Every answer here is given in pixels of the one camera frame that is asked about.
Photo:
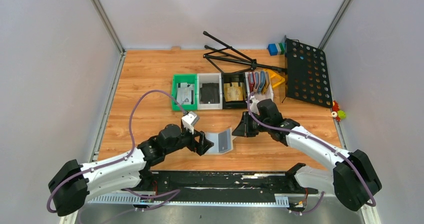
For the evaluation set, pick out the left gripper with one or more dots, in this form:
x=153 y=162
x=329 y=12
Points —
x=197 y=141

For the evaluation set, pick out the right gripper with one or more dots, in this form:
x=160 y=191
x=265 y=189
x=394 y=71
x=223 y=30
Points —
x=248 y=125

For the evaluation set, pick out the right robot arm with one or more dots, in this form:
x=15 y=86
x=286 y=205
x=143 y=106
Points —
x=349 y=175

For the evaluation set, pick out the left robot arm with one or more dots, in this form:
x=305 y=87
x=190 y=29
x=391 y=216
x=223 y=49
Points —
x=77 y=183

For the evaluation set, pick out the gold cards stack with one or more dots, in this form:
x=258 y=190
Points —
x=234 y=91

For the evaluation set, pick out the black cards stack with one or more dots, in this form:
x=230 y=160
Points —
x=209 y=93

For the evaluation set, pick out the white bin with black cards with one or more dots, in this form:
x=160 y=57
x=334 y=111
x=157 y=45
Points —
x=210 y=78

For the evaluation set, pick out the white bin with card holders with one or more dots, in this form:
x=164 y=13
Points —
x=266 y=93

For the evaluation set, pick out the white cards stack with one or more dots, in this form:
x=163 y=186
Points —
x=185 y=93

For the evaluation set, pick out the red card holder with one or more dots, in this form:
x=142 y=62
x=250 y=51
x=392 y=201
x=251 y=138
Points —
x=251 y=80

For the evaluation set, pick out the blue card holder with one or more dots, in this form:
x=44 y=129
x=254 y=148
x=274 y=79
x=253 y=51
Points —
x=262 y=81

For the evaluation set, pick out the black tripod legs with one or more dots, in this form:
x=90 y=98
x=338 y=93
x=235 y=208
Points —
x=232 y=55

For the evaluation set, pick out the green bin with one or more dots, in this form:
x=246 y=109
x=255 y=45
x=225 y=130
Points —
x=186 y=78

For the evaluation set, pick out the black music stand desk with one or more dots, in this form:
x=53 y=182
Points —
x=307 y=76

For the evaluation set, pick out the blue green toy block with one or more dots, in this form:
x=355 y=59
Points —
x=276 y=49

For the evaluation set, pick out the red green toy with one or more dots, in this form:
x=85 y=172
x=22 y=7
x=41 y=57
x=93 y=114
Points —
x=337 y=113

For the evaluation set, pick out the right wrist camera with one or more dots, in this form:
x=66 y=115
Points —
x=253 y=101

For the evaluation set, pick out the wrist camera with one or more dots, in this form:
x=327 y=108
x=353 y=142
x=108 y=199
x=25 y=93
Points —
x=189 y=121
x=253 y=101

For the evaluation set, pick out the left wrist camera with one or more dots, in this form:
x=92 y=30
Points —
x=189 y=121

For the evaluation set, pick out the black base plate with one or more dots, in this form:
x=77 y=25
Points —
x=240 y=186

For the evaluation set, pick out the yellow triangle frame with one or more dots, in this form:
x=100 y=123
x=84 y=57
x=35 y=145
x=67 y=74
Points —
x=273 y=79

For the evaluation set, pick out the white slotted cable duct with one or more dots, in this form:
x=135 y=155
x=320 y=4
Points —
x=127 y=198

